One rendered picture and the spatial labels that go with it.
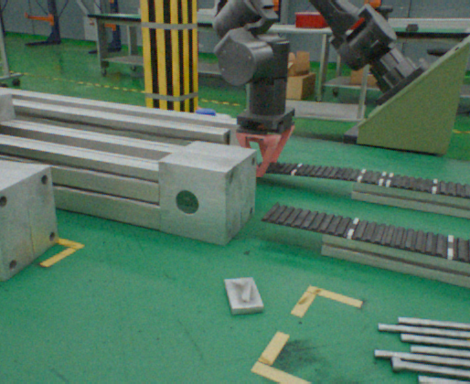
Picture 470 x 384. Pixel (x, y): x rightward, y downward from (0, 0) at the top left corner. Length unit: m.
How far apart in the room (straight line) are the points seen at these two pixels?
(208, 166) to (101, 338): 0.22
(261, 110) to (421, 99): 0.38
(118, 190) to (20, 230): 0.13
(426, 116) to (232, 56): 0.48
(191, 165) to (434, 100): 0.58
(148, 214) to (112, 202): 0.05
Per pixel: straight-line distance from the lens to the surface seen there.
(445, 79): 1.01
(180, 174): 0.57
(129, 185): 0.62
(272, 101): 0.73
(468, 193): 0.73
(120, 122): 0.84
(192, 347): 0.43
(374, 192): 0.74
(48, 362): 0.44
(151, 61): 4.08
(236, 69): 0.67
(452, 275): 0.56
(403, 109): 1.02
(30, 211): 0.56
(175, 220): 0.60
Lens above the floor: 1.05
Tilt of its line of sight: 22 degrees down
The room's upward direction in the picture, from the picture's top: 2 degrees clockwise
